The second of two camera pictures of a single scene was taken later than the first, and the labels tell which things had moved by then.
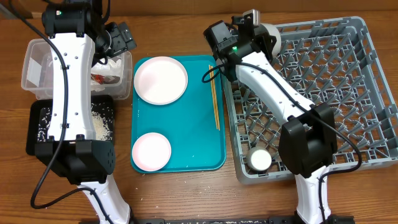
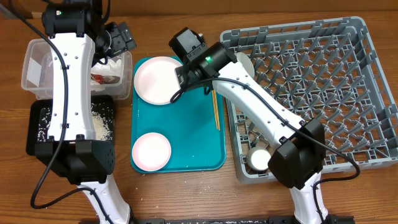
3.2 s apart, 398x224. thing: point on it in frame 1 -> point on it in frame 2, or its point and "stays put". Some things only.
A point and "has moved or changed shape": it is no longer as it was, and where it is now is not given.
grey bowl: [272, 30] has moved or changed shape
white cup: [259, 158] stays put
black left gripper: [123, 40] stays put
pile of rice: [102, 119] stays put
